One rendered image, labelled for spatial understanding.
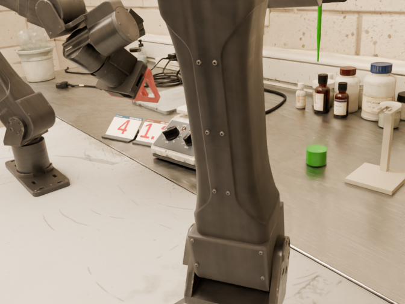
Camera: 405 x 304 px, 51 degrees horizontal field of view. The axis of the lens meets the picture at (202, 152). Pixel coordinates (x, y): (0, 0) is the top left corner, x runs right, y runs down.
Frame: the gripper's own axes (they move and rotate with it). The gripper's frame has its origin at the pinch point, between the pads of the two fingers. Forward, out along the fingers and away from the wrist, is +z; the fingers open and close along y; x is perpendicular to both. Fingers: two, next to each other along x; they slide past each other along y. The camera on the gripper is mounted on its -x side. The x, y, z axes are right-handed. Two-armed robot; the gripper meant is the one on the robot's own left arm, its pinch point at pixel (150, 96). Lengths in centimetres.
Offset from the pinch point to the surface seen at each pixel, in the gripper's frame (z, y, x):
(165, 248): -8.0, -25.2, 24.0
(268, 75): 54, 14, -33
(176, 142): 6.8, -5.0, 6.0
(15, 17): 60, 225, -57
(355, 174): 17.4, -37.5, 1.0
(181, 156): 6.3, -8.1, 8.7
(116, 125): 10.7, 19.6, 5.4
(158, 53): 63, 80, -42
